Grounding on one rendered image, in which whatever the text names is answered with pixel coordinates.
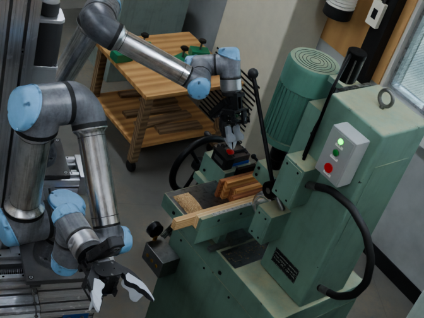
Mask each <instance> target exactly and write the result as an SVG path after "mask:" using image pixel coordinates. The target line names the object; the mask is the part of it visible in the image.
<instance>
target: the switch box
mask: <svg viewBox="0 0 424 318"><path fill-rule="evenodd" d="M339 138H342V139H343V140H344V144H343V145H340V144H339V143H338V139H339ZM336 143H337V144H339V145H340V146H341V147H342V148H343V150H340V149H339V148H338V147H337V146H336V145H335V144H336ZM369 143H370V141H369V140H368V139H367V138H366V137H365V136H364V135H362V134H361V133H360V132H359V131H357V130H356V129H355V128H354V127H353V126H352V125H351V124H349V123H348V122H342V123H339V124H334V125H333V127H332V129H331V132H330V133H329V136H328V138H327V141H326V143H325V145H324V147H323V150H322V152H321V155H320V157H319V159H318V161H317V163H316V166H315V168H316V169H317V170H318V171H319V172H320V173H321V174H322V175H323V176H325V178H326V179H327V180H329V181H330V182H331V183H332V184H333V185H334V186H335V187H341V186H345V185H348V184H350V183H351V180H352V178H353V176H354V174H355V172H356V170H357V168H358V166H359V164H360V162H361V160H362V158H363V156H364V154H365V152H366V150H367V147H368V145H369ZM335 148H336V149H338V150H339V156H337V157H335V156H334V157H335V158H336V159H338V161H337V162H336V161H335V160H334V159H332V158H331V157H330V155H331V154H332V155H333V149H335ZM326 163H330V164H331V165H332V166H333V171H332V172H331V173H329V174H330V175H331V176H330V178H329V177H328V176H327V175H326V174H325V173H324V172H323V170H324V165H325V164H326Z"/></svg>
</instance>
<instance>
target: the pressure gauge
mask: <svg viewBox="0 0 424 318"><path fill-rule="evenodd" d="M162 232H163V226H162V225H161V223H160V222H159V221H153V222H151V223H150V224H149V225H148V226H147V227H146V233H147V234H148V235H149V236H150V237H151V238H153V241H156V240H157V238H158V236H159V235H160V234H161V233H162Z"/></svg>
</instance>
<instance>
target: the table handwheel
mask: <svg viewBox="0 0 424 318"><path fill-rule="evenodd" d="M222 142H225V140H224V138H223V137H221V136H217V135H210V136H205V137H202V138H199V139H197V140H195V141H194V142H193V143H191V144H190V145H189V146H187V147H186V148H185V149H184V150H183V151H182V152H181V153H180V154H179V155H178V157H177V158H176V159H175V161H174V163H173V165H172V167H171V169H170V173H169V178H168V179H169V184H170V186H171V188H172V190H173V191H175V190H178V189H183V188H186V187H189V185H190V184H191V182H192V181H193V179H194V178H193V175H194V172H195V171H198V170H199V168H200V166H201V162H202V160H203V157H201V156H200V157H197V156H196V154H195V152H194V150H195V149H196V148H198V147H200V146H202V145H204V144H207V143H222ZM189 154H191V155H192V157H193V159H194V160H193V161H192V164H191V167H192V168H193V169H194V171H193V173H192V175H191V176H190V178H189V180H188V181H187V183H186V184H185V186H184V187H179V186H178V185H177V183H176V175H177V171H178V169H179V167H180V165H181V163H182V162H183V161H184V160H185V158H186V157H187V156H188V155H189Z"/></svg>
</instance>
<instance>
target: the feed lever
mask: <svg viewBox="0 0 424 318"><path fill-rule="evenodd" d="M247 74H248V77H249V78H251V79H252V84H253V88H254V95H255V99H256V105H257V112H258V116H259V123H260V127H261V134H262V140H263V145H264V151H265V155H266V162H267V166H268V172H269V179H270V181H267V182H265V183H264V184H263V186H262V192H263V194H264V196H265V197H266V198H267V199H276V202H277V203H278V206H279V208H280V210H281V211H284V210H285V207H284V205H283V203H282V201H281V200H280V199H279V198H278V197H277V196H276V195H275V194H274V193H273V192H272V189H273V186H274V183H275V181H276V179H274V176H273V169H272V165H271V159H270V155H269V148H268V141H267V137H266V130H265V127H264V119H263V116H262V109H261V102H260V98H259V91H258V87H257V81H256V78H257V77H258V74H259V73H258V70H257V69H256V68H251V69H249V70H248V73H247Z"/></svg>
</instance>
